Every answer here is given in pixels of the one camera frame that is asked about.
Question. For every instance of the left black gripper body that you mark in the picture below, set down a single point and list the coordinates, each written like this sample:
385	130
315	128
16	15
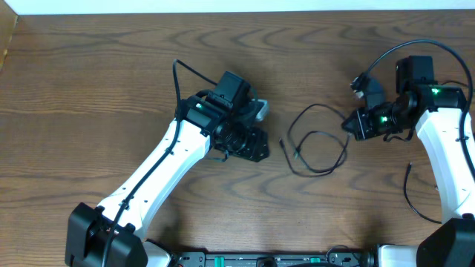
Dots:
256	144

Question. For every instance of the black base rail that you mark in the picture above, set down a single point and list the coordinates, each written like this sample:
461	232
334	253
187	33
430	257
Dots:
338	255

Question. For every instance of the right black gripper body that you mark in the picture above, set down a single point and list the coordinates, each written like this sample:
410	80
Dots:
373	122

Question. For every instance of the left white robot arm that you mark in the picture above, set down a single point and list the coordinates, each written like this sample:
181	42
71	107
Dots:
114	232

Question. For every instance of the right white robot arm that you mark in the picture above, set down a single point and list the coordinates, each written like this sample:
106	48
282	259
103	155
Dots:
433	113

